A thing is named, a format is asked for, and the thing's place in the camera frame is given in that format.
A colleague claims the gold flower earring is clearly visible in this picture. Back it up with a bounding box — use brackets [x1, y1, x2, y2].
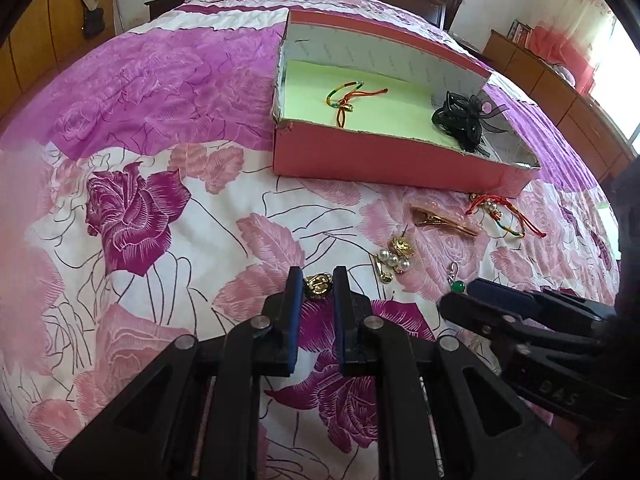
[391, 230, 416, 261]

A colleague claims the green bead pendant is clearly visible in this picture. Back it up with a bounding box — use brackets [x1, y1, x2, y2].
[446, 261, 469, 295]

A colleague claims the black hanging bag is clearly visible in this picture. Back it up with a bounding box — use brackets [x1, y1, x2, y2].
[82, 9, 106, 41]

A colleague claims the row of books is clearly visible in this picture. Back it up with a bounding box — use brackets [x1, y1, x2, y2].
[506, 18, 534, 44]

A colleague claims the pearl brooch pin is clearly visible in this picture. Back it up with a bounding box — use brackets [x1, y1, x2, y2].
[369, 249, 414, 286]

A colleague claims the black mesh flower hair claw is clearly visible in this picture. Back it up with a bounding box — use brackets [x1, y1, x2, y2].
[431, 90, 511, 157]

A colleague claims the yellow wooden wardrobe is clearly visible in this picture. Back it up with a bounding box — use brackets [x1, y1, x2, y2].
[0, 0, 117, 116]

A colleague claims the pink cardboard box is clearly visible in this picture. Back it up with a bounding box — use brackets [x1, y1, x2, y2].
[272, 8, 542, 196]

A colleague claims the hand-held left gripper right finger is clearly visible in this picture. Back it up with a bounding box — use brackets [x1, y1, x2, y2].
[332, 266, 586, 480]

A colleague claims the red string bracelet with beads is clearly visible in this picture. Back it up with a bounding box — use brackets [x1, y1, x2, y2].
[467, 192, 547, 239]

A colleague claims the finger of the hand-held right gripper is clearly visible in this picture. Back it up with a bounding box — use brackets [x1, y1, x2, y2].
[437, 291, 602, 357]
[469, 277, 617, 334]

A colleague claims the multicolour string bracelet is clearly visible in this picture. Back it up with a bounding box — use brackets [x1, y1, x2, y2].
[326, 80, 390, 129]

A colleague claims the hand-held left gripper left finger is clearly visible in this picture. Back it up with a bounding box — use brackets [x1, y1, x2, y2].
[52, 266, 306, 480]

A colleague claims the light wooden sideboard cabinet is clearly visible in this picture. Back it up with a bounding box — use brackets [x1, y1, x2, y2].
[482, 29, 640, 183]

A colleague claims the gold hair clip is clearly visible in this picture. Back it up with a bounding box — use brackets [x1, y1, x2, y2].
[410, 203, 483, 238]

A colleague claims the pink floral bedspread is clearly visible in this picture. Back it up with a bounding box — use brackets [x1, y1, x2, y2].
[0, 0, 628, 480]

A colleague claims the red and cream curtain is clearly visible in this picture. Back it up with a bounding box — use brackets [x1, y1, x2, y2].
[529, 0, 619, 95]

